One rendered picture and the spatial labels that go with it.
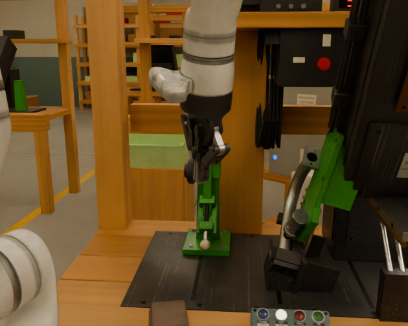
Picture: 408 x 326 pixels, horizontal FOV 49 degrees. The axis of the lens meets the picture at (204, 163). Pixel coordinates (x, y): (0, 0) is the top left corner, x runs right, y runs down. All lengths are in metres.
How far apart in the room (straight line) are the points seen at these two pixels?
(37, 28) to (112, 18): 11.04
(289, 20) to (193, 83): 0.64
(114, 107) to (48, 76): 10.95
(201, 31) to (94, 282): 0.78
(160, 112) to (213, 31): 0.89
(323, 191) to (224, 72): 0.48
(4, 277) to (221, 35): 0.39
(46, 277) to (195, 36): 0.36
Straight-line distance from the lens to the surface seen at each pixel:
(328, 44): 1.23
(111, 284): 1.17
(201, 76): 0.60
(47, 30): 12.28
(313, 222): 1.00
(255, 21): 1.20
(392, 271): 1.01
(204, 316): 1.00
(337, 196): 1.03
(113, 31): 1.37
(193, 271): 1.16
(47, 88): 12.37
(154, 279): 1.14
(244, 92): 1.32
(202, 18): 0.58
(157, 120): 1.45
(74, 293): 1.16
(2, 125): 0.55
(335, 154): 0.99
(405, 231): 0.89
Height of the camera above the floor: 1.45
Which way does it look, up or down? 14 degrees down
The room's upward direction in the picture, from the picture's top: straight up
